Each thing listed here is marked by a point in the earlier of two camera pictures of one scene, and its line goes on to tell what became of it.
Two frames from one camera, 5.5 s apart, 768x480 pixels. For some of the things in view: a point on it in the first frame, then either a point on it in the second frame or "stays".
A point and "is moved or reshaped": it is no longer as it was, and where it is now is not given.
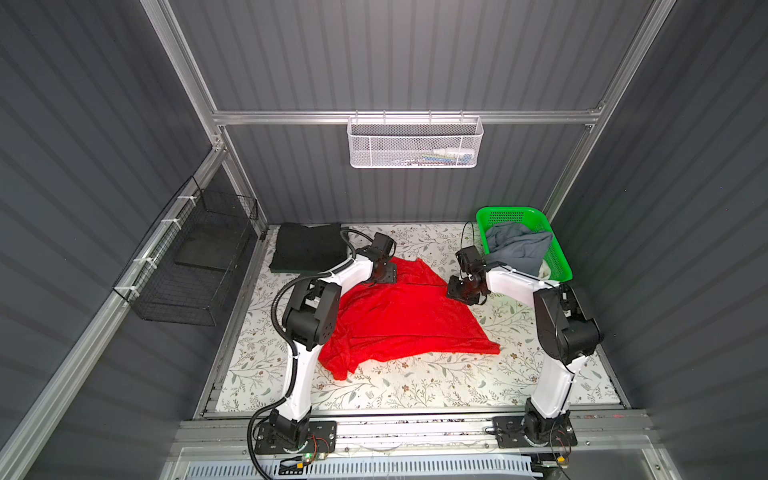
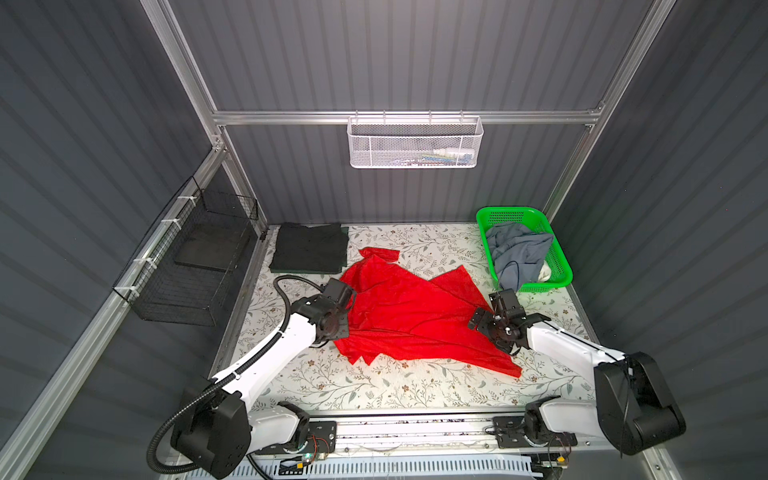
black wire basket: x=180 y=272 stays
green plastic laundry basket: x=534 y=218 stays
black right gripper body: x=459 y=289 -> x=490 y=326
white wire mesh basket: x=407 y=142 stays
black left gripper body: x=388 y=273 -> x=341 y=328
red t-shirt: x=402 y=314 is moved or reshaped
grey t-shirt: x=517 y=247 stays
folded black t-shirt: x=308 y=248 stays
